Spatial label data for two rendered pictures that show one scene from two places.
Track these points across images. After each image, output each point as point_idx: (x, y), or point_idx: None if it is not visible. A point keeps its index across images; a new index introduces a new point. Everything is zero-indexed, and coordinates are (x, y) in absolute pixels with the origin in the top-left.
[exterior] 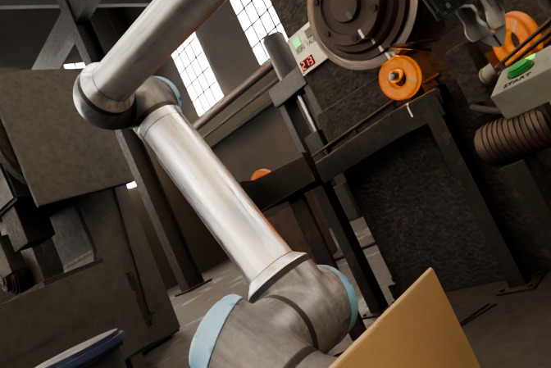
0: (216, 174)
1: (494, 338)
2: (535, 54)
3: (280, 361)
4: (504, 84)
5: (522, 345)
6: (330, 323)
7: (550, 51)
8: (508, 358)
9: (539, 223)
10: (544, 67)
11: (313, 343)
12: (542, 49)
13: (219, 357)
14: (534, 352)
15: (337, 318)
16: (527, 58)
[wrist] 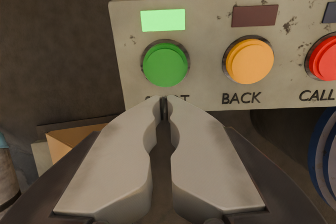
0: None
1: None
2: (186, 13)
3: None
4: (144, 94)
5: None
6: (10, 177)
7: (217, 39)
8: (60, 8)
9: None
10: (211, 102)
11: (18, 197)
12: (198, 1)
13: None
14: (74, 1)
15: (8, 167)
16: (171, 22)
